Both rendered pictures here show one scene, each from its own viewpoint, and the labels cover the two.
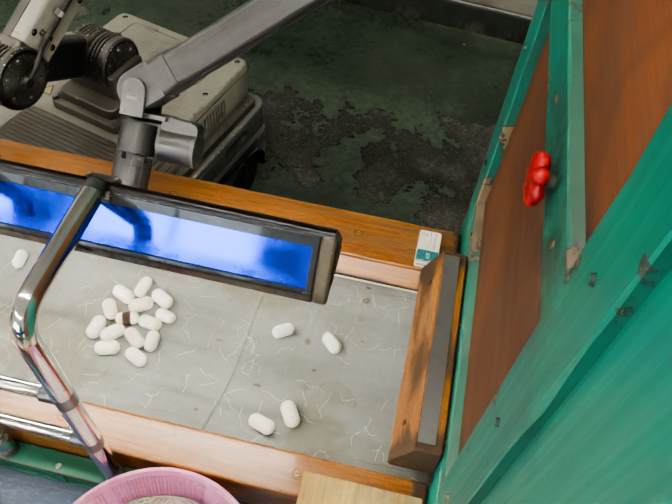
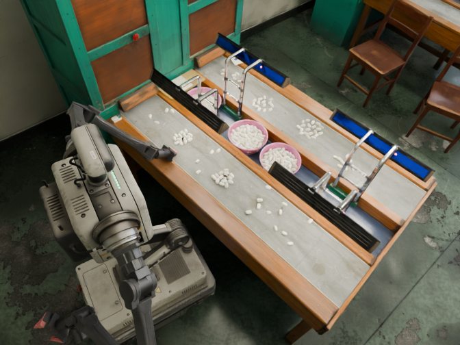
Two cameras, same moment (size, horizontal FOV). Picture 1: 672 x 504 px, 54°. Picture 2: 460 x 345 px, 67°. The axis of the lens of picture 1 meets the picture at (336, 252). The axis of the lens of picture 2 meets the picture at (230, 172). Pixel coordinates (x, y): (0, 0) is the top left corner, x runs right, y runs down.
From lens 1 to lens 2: 2.25 m
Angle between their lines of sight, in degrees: 69
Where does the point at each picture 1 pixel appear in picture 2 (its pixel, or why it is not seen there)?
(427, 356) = (142, 91)
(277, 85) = not seen: outside the picture
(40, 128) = (170, 268)
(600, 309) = (155, 12)
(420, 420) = (151, 85)
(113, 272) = (180, 150)
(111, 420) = (196, 121)
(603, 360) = (157, 14)
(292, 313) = (152, 126)
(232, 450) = (179, 108)
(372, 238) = (124, 127)
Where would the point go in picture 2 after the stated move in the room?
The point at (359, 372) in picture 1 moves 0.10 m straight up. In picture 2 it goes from (149, 111) to (147, 100)
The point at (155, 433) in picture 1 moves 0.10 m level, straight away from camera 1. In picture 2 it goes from (189, 116) to (188, 126)
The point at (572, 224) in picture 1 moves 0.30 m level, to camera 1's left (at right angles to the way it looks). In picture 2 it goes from (142, 27) to (180, 47)
